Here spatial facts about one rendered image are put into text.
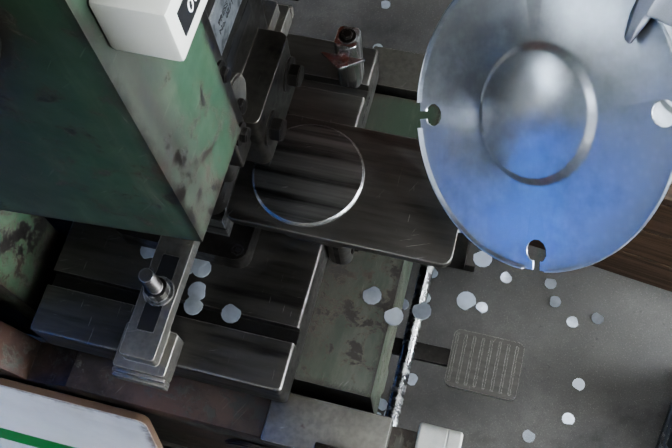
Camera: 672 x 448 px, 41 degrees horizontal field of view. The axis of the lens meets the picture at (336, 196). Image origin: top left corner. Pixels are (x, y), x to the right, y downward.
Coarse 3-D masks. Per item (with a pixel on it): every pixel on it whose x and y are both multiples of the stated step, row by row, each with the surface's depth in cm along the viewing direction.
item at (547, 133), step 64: (512, 0) 83; (576, 0) 77; (448, 64) 89; (512, 64) 83; (576, 64) 78; (640, 64) 73; (448, 128) 90; (512, 128) 83; (576, 128) 78; (640, 128) 74; (448, 192) 91; (512, 192) 85; (576, 192) 79; (640, 192) 75; (512, 256) 85; (576, 256) 80
